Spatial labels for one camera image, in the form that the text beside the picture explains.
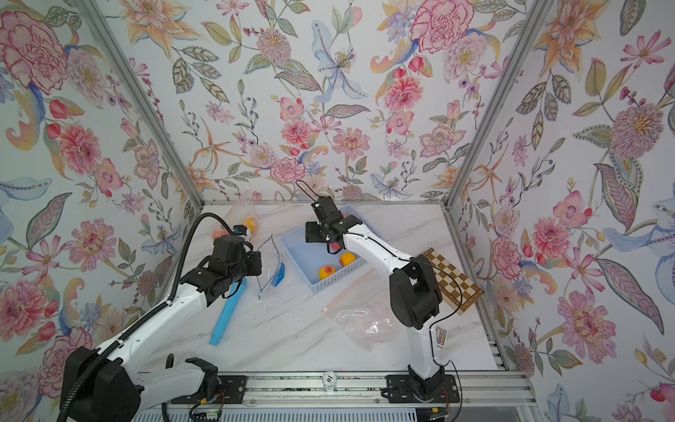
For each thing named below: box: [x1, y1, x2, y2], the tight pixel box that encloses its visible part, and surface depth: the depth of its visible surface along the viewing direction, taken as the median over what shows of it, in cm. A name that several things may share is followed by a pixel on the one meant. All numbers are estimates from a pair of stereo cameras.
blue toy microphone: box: [209, 277, 247, 346], surface depth 86 cm
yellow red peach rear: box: [339, 252, 357, 268], surface depth 97 cm
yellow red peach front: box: [318, 264, 337, 281], surface depth 95 cm
